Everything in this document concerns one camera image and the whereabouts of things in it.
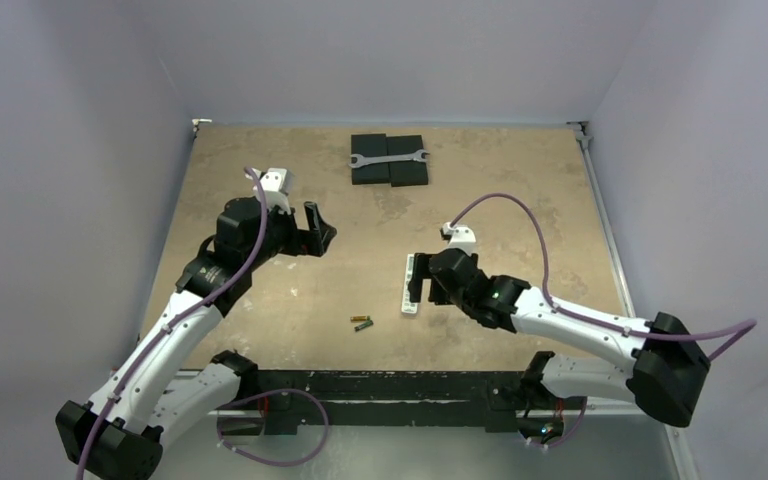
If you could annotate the white remote control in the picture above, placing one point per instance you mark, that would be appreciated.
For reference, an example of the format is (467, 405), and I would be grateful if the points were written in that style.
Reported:
(408, 306)

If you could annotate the right aluminium frame rail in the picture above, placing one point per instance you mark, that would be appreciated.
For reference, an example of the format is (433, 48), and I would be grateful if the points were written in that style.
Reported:
(677, 442)

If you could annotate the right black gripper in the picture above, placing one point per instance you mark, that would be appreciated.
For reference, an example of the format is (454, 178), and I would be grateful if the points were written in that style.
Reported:
(429, 275)

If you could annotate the right black foam block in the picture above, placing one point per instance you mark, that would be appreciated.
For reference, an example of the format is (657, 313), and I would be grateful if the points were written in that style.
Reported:
(406, 173)

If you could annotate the silver open-end wrench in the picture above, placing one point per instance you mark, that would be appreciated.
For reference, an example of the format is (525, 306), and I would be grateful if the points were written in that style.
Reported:
(357, 161)

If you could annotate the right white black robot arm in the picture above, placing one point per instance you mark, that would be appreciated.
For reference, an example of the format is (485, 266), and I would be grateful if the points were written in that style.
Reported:
(654, 364)

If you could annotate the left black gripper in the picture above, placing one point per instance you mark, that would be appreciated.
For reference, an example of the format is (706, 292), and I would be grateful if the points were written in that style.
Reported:
(311, 242)

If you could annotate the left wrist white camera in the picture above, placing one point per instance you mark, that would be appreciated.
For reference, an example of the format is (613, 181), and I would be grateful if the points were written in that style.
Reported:
(276, 184)

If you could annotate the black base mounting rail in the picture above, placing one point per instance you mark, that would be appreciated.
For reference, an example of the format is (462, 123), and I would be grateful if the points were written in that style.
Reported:
(494, 401)

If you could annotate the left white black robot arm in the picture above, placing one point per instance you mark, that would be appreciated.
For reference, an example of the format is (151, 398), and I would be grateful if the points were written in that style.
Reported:
(123, 429)

